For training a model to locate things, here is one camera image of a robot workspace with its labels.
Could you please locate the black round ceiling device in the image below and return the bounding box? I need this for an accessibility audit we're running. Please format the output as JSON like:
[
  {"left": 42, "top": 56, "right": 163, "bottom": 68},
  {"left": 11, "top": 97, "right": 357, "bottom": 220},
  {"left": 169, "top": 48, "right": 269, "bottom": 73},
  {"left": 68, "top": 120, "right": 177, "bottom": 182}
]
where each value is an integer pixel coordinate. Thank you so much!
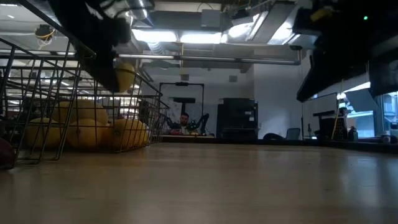
[{"left": 34, "top": 24, "right": 56, "bottom": 43}]

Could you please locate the grey ceiling junction box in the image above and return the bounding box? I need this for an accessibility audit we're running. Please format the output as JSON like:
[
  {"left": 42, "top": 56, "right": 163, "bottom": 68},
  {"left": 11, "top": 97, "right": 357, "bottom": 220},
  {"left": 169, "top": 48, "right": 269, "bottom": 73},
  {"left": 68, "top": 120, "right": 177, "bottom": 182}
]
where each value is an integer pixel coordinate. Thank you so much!
[{"left": 201, "top": 9, "right": 222, "bottom": 28}]

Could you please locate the fluorescent ceiling light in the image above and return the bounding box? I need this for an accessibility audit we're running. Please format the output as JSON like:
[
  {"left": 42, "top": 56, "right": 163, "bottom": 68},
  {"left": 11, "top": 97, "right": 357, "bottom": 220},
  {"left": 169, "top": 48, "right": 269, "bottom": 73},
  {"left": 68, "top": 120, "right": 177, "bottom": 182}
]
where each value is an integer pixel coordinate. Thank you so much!
[
  {"left": 179, "top": 31, "right": 223, "bottom": 44},
  {"left": 132, "top": 29, "right": 178, "bottom": 43}
]

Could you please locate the whiteboard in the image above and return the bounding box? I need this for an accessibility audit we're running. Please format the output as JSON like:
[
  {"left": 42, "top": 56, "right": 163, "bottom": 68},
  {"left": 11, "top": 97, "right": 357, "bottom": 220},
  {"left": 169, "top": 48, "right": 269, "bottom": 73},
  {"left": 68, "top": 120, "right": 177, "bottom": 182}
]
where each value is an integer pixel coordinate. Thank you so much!
[{"left": 301, "top": 92, "right": 340, "bottom": 138}]

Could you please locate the round orange fruit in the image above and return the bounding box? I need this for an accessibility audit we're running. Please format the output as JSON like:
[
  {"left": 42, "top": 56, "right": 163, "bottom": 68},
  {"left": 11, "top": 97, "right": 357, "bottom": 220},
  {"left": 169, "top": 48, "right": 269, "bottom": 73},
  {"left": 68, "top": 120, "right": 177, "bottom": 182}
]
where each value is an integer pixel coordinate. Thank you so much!
[{"left": 104, "top": 118, "right": 147, "bottom": 150}]

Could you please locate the long horizontal metal pipe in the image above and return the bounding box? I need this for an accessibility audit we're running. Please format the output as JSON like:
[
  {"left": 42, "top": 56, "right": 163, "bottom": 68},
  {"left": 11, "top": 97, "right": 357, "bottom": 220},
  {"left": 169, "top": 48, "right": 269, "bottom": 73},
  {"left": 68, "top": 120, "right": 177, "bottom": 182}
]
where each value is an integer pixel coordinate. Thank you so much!
[{"left": 117, "top": 53, "right": 301, "bottom": 65}]

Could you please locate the grey office chair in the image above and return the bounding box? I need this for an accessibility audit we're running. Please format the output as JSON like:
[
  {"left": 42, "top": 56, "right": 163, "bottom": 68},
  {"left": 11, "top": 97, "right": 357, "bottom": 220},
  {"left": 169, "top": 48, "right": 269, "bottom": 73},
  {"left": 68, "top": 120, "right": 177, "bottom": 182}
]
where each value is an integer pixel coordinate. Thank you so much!
[{"left": 285, "top": 127, "right": 302, "bottom": 141}]

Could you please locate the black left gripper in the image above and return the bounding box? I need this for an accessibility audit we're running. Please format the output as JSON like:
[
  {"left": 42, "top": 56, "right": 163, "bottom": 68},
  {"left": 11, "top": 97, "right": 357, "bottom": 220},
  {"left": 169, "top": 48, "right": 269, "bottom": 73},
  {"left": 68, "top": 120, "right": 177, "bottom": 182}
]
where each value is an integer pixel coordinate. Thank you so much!
[{"left": 49, "top": 0, "right": 132, "bottom": 93}]

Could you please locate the round silver air duct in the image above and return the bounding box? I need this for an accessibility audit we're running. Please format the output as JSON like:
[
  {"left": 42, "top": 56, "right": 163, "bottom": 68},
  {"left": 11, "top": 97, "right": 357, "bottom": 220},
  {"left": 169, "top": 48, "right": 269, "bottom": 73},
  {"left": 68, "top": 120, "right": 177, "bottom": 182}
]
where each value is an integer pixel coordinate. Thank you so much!
[{"left": 126, "top": 0, "right": 155, "bottom": 27}]

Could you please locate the hanging yellow cable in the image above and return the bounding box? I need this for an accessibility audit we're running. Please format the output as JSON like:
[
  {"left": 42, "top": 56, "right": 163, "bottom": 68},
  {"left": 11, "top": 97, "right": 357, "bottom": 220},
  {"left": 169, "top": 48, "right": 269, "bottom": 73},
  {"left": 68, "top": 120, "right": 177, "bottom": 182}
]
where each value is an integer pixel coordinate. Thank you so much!
[{"left": 331, "top": 80, "right": 345, "bottom": 139}]

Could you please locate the rectangular wire basket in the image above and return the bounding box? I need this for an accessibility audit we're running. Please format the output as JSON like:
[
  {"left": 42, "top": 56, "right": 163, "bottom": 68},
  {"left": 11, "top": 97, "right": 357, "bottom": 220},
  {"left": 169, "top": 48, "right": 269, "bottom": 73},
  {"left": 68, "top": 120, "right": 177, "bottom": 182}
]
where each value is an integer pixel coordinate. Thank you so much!
[
  {"left": 40, "top": 70, "right": 162, "bottom": 153},
  {"left": 93, "top": 93, "right": 171, "bottom": 147},
  {"left": 0, "top": 0, "right": 98, "bottom": 170}
]

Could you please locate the black cabinet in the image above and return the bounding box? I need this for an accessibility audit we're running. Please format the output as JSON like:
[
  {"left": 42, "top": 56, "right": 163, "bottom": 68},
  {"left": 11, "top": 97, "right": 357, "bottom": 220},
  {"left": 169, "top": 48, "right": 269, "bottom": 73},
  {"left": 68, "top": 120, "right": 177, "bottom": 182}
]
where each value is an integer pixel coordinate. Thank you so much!
[{"left": 216, "top": 98, "right": 259, "bottom": 139}]

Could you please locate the black T-shaped stand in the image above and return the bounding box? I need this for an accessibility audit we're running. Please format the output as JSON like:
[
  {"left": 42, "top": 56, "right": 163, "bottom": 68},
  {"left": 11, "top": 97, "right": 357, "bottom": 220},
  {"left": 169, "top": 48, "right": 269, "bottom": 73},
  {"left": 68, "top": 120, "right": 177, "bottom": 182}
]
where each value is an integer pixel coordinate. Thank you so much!
[{"left": 169, "top": 97, "right": 197, "bottom": 116}]

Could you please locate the large rectangular air duct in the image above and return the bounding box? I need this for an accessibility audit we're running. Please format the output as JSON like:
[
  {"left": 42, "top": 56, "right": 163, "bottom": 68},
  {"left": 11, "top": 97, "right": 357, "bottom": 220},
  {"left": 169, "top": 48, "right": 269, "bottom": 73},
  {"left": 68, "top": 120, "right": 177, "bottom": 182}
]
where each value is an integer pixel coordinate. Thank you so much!
[{"left": 287, "top": 9, "right": 320, "bottom": 50}]

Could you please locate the person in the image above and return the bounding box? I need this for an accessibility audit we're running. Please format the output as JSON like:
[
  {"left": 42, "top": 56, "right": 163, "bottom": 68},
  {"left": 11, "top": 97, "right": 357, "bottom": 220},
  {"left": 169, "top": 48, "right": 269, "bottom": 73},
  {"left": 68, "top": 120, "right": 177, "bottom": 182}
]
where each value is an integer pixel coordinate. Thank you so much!
[{"left": 164, "top": 111, "right": 211, "bottom": 135}]

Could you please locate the black aluminium table frame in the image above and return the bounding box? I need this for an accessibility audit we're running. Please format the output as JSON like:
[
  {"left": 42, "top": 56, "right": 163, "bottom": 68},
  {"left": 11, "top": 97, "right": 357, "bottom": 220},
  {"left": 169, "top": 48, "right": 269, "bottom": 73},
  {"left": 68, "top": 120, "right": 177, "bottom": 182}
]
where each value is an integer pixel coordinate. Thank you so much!
[{"left": 161, "top": 136, "right": 398, "bottom": 154}]

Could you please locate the black portal frame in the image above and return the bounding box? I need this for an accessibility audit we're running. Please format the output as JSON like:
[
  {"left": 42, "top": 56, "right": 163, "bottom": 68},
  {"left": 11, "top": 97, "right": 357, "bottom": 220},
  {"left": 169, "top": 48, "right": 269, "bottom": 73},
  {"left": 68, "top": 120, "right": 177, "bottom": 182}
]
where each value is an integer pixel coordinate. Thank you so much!
[{"left": 158, "top": 82, "right": 205, "bottom": 136}]

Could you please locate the distant wooden table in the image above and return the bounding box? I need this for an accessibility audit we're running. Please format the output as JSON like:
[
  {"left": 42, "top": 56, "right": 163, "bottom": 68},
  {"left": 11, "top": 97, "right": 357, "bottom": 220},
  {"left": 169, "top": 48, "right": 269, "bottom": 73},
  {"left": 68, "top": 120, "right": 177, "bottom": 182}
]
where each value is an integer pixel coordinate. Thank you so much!
[{"left": 161, "top": 133, "right": 215, "bottom": 138}]

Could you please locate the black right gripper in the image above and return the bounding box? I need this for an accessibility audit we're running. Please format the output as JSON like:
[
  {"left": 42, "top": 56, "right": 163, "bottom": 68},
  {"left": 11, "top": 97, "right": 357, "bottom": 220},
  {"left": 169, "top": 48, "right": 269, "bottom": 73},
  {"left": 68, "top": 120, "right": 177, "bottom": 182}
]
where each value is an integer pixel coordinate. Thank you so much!
[{"left": 294, "top": 0, "right": 398, "bottom": 103}]

